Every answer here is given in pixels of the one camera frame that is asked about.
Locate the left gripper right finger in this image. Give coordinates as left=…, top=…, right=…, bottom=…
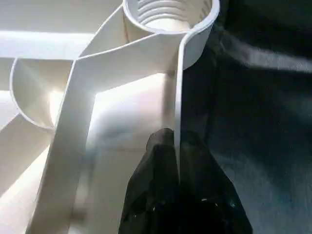
left=176, top=130, right=254, bottom=234

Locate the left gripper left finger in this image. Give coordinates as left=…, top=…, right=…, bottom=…
left=118, top=128, right=179, bottom=234

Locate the white plastic table top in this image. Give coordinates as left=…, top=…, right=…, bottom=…
left=0, top=0, right=221, bottom=234

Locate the black mat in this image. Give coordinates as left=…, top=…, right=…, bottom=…
left=173, top=0, right=312, bottom=234

